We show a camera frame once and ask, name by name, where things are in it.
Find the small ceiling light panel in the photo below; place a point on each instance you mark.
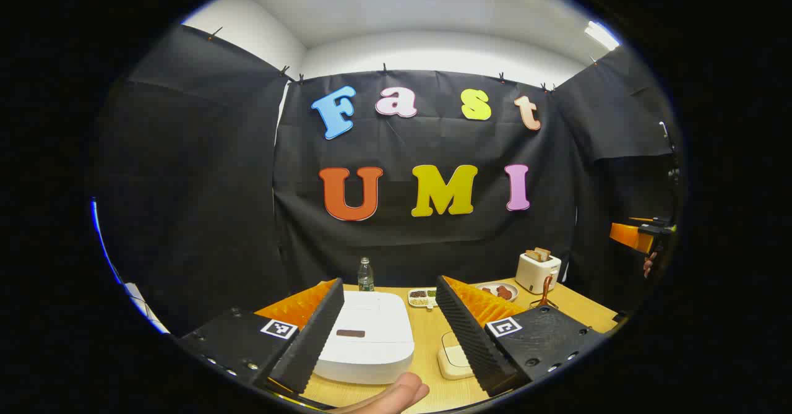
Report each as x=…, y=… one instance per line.
x=601, y=35

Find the white divided grain dish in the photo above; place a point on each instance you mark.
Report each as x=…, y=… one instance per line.
x=422, y=296

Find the clear plastic water bottle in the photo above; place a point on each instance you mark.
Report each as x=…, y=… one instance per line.
x=365, y=276

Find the white round plate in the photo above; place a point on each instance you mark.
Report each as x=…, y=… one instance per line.
x=515, y=290

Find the white rice cooker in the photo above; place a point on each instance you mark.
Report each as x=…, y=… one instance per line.
x=371, y=315

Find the toast slice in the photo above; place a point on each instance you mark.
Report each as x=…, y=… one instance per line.
x=532, y=255
x=544, y=252

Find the white cluttered side desk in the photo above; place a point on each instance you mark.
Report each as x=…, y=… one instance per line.
x=145, y=309

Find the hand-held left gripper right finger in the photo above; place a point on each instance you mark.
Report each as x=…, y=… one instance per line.
x=467, y=340

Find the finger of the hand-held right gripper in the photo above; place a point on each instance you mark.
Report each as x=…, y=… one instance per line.
x=625, y=234

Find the white toaster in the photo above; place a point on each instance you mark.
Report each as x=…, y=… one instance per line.
x=537, y=275

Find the clear box of rice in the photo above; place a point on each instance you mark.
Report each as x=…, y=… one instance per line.
x=455, y=361

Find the brown wooden spoon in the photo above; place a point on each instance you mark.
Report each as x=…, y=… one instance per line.
x=546, y=287

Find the black backdrop cloth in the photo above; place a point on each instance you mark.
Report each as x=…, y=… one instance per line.
x=216, y=185

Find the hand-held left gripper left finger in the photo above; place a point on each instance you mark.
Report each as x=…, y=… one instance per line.
x=315, y=340

